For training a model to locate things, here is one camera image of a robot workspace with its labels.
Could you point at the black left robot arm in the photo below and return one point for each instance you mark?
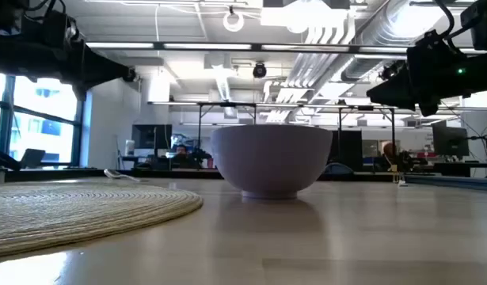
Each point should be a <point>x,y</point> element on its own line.
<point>1,55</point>

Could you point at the lavender bowl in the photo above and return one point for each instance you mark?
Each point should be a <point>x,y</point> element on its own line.
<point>271,158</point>

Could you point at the round woven straw placemat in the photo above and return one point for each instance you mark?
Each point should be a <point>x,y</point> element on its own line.
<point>69,213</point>

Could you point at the overhead frame bar with lights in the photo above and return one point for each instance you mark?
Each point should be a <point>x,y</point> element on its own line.
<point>247,47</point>

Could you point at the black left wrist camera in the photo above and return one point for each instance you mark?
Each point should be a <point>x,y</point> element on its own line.
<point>61,25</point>

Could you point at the person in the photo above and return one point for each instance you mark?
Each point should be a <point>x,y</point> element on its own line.
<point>389,150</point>
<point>181,149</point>

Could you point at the black metal rig stand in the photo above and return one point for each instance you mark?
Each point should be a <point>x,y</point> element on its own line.
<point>393,130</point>
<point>199,130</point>

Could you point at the black overhead camera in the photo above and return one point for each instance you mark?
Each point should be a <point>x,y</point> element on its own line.
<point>259,70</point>

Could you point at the open black laptop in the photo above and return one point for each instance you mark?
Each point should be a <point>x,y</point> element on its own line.
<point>31,157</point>

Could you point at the black cabinet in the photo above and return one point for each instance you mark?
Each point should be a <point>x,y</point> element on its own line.
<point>348,148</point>

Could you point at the silver ceiling duct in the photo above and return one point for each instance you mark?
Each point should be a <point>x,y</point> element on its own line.
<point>385,27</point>

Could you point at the white container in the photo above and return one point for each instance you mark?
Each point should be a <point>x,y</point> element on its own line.
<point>129,147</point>

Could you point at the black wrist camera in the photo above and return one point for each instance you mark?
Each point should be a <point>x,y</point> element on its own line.
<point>61,25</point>
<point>484,23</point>

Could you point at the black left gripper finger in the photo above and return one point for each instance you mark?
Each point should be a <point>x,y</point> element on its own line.
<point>104,78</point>
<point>104,63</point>

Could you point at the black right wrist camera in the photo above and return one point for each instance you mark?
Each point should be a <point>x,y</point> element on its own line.
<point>484,23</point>

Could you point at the black aluminium table frame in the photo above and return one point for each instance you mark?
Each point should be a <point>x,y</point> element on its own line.
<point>49,174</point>

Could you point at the blue mat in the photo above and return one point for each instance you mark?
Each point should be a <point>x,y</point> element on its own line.
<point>449,182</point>

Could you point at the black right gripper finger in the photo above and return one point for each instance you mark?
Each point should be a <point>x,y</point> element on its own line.
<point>397,99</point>
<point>393,84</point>

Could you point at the silver metal spoon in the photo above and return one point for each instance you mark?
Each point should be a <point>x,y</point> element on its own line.
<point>110,173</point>

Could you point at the black computer monitor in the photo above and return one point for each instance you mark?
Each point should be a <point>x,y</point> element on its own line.
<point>152,136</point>
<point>450,140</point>

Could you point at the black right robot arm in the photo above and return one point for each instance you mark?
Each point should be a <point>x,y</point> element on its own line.
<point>480,75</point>

